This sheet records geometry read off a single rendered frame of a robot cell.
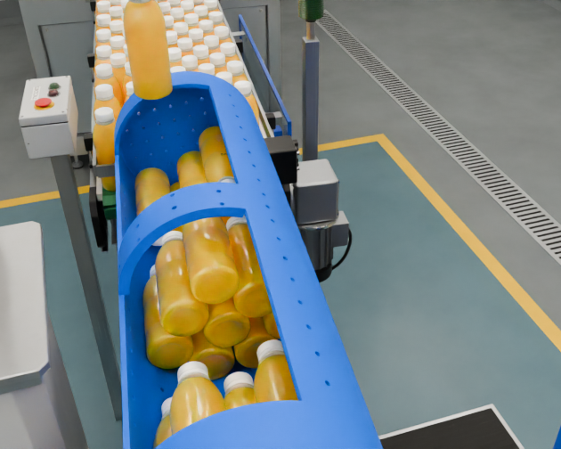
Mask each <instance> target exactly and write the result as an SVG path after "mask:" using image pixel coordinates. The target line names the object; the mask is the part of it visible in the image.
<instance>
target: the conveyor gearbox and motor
mask: <svg viewBox="0 0 561 449"><path fill-rule="evenodd" d="M298 164H299V167H300V170H298V171H297V182H296V183H295V184H290V193H291V211H292V214H293V216H294V218H295V220H296V223H297V227H298V230H299V232H300V234H301V237H302V239H303V242H304V244H305V248H306V250H307V253H308V255H309V258H310V260H311V262H312V265H313V269H314V271H315V273H316V276H317V278H318V281H319V282H323V281H325V280H327V279H328V278H329V277H330V275H331V272H332V270H333V269H335V268H336V267H338V266H339V265H340V264H341V263H342V262H343V261H344V260H345V258H346V256H347V254H348V252H349V250H350V248H351V244H352V233H351V230H350V229H349V223H348V221H347V219H346V216H345V214H344V212H343V211H339V210H338V190H339V180H338V179H337V177H336V175H335V173H334V171H333V169H332V167H331V165H330V162H329V161H328V160H327V159H317V160H310V161H303V162H298ZM348 235H349V240H348ZM346 245H347V248H346V252H345V254H344V255H343V256H342V258H341V259H340V260H339V261H338V262H337V263H336V264H335V265H333V266H332V259H333V248H334V247H340V246H346Z"/></svg>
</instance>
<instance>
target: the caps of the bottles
mask: <svg viewBox="0 0 561 449"><path fill-rule="evenodd" d="M167 1H168V3H167V2H162V3H159V7H160V8H161V11H162V12H168V11H170V13H171V16H164V18H165V23H166V27H168V26H172V25H174V30H175V31H167V42H174V41H176V40H177V33H184V32H187V31H188V24H195V23H198V21H199V17H198V16H204V15H207V12H208V10H207V8H214V7H217V0H204V5H199V6H196V7H195V8H194V3H198V2H202V1H203V0H184V1H182V2H181V8H173V9H171V10H170V4H179V3H180V1H181V0H167ZM119 2H120V3H121V6H112V7H110V3H119ZM127 2H128V0H110V2H109V1H100V2H98V3H97V8H98V10H100V11H106V10H109V12H110V15H108V14H101V15H98V16H97V17H96V19H97V22H98V24H101V25H105V24H110V30H112V31H120V30H122V31H123V36H124V37H122V36H114V37H111V32H110V30H109V29H100V30H97V31H96V36H97V38H98V39H99V40H108V39H109V40H110V45H111V46H112V47H121V46H124V52H125V53H114V54H112V51H111V47H110V46H108V45H101V46H98V47H97V48H96V53H97V56H98V57H110V62H111V64H112V65H122V64H125V69H126V73H129V74H131V71H130V65H129V61H128V62H126V54H128V53H127V48H126V44H125V31H124V25H123V21H122V20H123V18H124V14H123V9H122V8H125V7H126V4H127ZM193 8H194V12H195V13H189V14H186V15H184V11H183V10H191V9H193ZM120 15H121V17H122V20H113V21H111V19H110V16H120ZM183 16H184V20H185V22H177V23H175V24H174V18H182V17H183ZM208 16H209V20H201V21H200V22H199V29H190V30H189V38H188V37H184V38H180V39H178V40H177V44H178V48H176V47H173V48H168V52H169V60H177V59H180V58H181V57H182V52H181V49H183V50H186V49H190V48H192V39H193V40H198V39H201V38H202V37H203V30H210V29H212V28H213V22H218V21H221V20H222V19H223V14H222V13H221V12H210V13H209V15H208ZM214 31H215V35H214V36H206V37H204V43H205V45H196V46H194V47H193V53H194V55H186V56H184V57H183V58H182V65H183V66H184V67H185V68H193V67H196V66H197V65H198V58H197V57H205V56H207V55H208V47H213V46H217V45H219V37H227V36H228V35H229V29H228V28H227V27H225V26H219V27H216V28H215V29H214ZM220 50H221V52H220V53H211V54H210V55H209V59H210V63H211V64H213V65H221V64H224V63H225V54H232V53H235V44H234V43H222V44H221V45H220ZM95 69H96V73H97V75H98V76H99V77H107V76H109V75H111V74H112V67H111V65H110V64H107V63H104V64H100V65H97V66H96V67H95Z"/></svg>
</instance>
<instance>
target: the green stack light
mask: <svg viewBox="0 0 561 449"><path fill-rule="evenodd" d="M323 15H324V0H298V17H299V18H301V19H304V20H318V19H320V18H322V17H323Z"/></svg>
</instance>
